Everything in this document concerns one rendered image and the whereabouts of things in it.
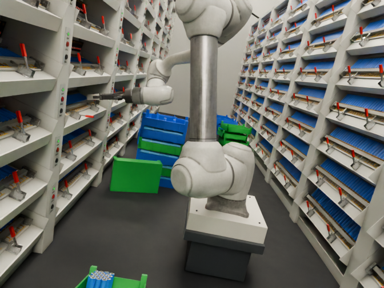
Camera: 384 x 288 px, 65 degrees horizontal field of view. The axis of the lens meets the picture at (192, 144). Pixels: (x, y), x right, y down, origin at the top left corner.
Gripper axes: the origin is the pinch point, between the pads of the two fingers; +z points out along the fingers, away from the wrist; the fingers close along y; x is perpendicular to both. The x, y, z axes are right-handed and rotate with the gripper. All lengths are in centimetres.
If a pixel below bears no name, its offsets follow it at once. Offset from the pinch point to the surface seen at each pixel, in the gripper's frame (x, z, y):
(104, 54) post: 22.2, -2.8, 16.1
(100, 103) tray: -4.9, 1.5, 15.6
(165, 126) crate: -23, -33, 35
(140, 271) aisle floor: -64, -29, -55
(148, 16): 64, -10, 156
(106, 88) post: 3.1, -2.1, 16.0
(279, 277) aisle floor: -77, -88, -44
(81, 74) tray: 11.9, -4.4, -27.6
